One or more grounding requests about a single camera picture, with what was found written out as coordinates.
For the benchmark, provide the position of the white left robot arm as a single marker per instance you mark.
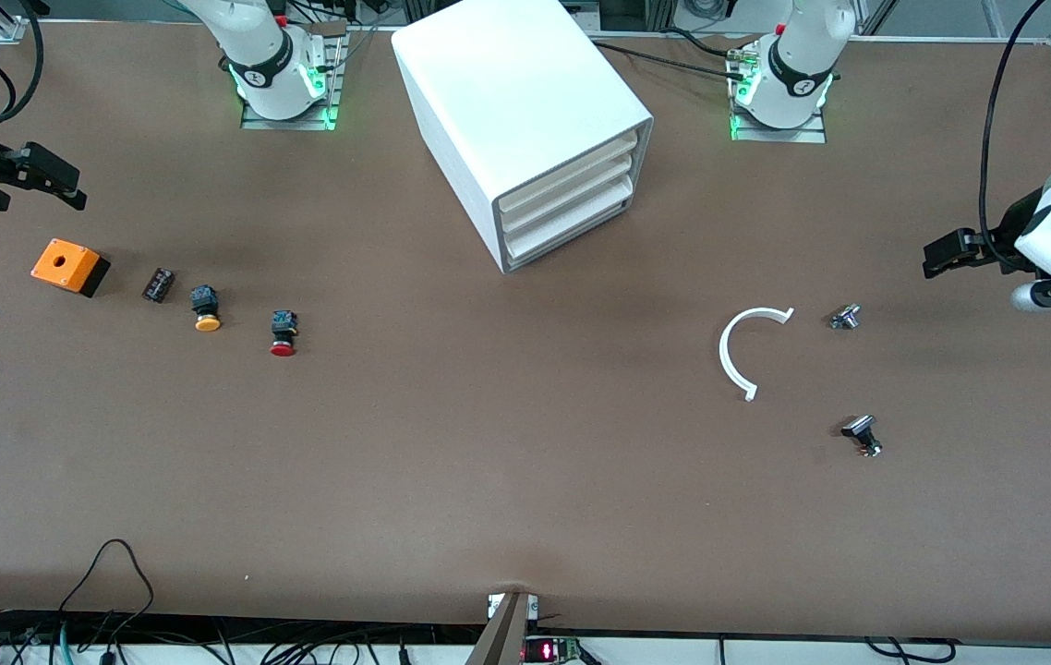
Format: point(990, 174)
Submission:
point(803, 55)

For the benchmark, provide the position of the yellow push button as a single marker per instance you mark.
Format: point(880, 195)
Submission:
point(206, 309)

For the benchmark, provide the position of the red push button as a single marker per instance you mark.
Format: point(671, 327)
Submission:
point(283, 331)

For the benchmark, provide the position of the white drawer cabinet housing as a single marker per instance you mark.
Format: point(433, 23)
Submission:
point(507, 92)

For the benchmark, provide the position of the small black terminal block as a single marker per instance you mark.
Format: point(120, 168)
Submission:
point(158, 284)

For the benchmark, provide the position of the small chrome metal fitting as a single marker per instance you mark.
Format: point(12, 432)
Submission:
point(845, 318)

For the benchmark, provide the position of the circuit board red display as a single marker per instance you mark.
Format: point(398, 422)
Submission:
point(549, 651)

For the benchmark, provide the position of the orange button enclosure box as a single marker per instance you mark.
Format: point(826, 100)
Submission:
point(64, 263)

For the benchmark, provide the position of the black rectangular push switch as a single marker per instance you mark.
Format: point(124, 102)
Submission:
point(858, 427)

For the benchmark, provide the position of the aluminium left arm base plate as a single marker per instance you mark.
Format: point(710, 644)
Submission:
point(793, 135)

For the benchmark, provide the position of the white semicircular plastic bracket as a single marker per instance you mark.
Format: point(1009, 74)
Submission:
point(724, 356)

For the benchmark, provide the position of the aluminium right arm base plate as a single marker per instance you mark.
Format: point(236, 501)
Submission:
point(304, 124)

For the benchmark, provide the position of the exterior camera mount bar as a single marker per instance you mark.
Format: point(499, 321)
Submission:
point(502, 637)

